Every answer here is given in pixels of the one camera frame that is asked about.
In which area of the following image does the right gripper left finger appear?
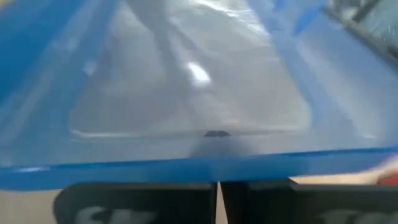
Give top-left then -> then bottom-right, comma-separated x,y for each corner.
52,182 -> 218,224

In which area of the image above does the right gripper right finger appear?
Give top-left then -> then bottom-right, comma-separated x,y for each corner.
220,178 -> 398,224

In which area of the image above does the blue plastic supply box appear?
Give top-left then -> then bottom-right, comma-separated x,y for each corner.
0,0 -> 398,192

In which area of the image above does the red desk lamp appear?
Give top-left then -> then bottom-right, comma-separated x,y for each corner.
375,170 -> 398,187

